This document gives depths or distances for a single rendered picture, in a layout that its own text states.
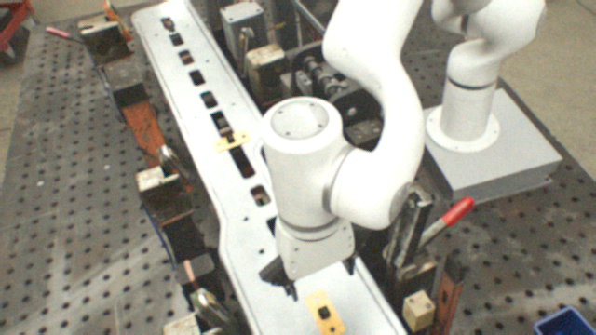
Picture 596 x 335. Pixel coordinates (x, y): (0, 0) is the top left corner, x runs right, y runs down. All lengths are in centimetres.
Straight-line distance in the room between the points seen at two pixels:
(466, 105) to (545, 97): 161
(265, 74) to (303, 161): 75
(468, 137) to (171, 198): 77
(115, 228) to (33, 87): 82
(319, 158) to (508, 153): 96
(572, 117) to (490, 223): 152
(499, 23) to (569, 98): 180
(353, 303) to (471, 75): 63
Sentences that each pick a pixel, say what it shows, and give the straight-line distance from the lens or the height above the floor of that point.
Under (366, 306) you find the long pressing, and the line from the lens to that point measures 88.
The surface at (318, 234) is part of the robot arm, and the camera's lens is 60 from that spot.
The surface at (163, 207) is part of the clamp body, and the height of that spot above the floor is 97.
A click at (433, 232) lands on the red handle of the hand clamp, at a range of 83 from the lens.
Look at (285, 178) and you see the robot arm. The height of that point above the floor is 139.
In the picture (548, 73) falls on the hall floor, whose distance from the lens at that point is 307.
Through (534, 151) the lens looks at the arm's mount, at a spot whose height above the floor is 80.
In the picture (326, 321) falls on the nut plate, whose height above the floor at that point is 100.
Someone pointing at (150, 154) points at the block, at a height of 79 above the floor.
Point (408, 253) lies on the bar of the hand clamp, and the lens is 81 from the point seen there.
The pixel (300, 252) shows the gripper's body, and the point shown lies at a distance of 65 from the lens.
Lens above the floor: 178
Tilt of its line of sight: 47 degrees down
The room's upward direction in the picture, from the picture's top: 8 degrees counter-clockwise
